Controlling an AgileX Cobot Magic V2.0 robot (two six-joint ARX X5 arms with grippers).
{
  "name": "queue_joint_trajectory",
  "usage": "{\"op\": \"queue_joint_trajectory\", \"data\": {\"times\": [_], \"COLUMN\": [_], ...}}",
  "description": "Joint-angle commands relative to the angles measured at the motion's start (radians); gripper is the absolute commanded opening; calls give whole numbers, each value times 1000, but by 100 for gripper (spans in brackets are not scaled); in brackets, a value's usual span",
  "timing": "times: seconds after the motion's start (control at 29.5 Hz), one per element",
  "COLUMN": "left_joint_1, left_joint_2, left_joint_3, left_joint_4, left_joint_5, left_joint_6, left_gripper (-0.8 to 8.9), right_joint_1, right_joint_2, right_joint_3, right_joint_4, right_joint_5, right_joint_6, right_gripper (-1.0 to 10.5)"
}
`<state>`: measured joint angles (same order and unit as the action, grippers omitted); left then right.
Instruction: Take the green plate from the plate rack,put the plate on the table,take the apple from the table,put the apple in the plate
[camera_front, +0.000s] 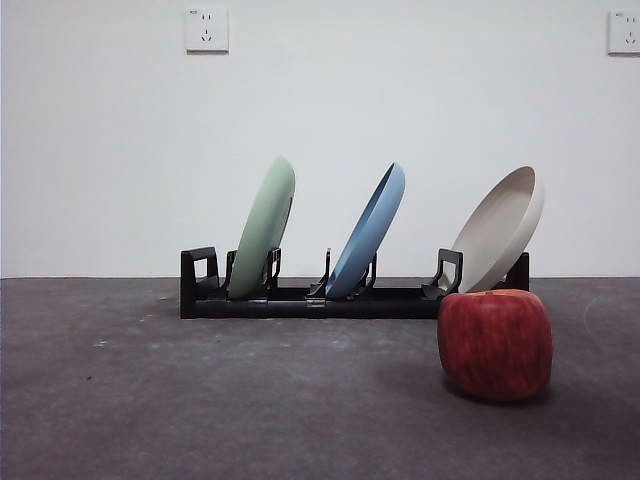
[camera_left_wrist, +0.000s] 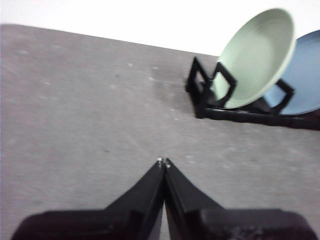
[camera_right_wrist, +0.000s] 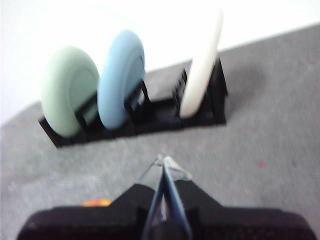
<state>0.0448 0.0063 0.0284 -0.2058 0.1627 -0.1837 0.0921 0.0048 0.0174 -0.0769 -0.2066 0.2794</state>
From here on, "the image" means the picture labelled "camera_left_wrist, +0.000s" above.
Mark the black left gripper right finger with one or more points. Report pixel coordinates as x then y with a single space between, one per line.
212 225

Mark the black plate rack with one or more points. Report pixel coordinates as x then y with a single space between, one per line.
250 116

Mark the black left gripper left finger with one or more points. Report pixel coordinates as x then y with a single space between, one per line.
130 220

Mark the pale green plate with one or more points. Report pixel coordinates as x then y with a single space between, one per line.
255 62

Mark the blue plate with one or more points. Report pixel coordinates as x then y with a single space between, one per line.
305 75

